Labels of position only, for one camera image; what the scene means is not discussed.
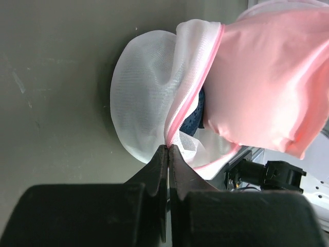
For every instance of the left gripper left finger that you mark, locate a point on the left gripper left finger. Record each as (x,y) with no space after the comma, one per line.
(154,174)

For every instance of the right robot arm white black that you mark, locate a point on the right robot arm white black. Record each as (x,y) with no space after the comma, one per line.
(316,191)

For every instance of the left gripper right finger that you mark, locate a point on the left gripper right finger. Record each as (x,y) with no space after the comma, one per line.
(182,178)

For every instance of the pink white mesh laundry bag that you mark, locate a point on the pink white mesh laundry bag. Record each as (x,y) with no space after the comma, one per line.
(155,87)

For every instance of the navy blue lace bra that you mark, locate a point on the navy blue lace bra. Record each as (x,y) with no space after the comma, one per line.
(195,120)

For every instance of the pink bra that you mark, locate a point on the pink bra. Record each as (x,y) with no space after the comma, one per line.
(268,84)

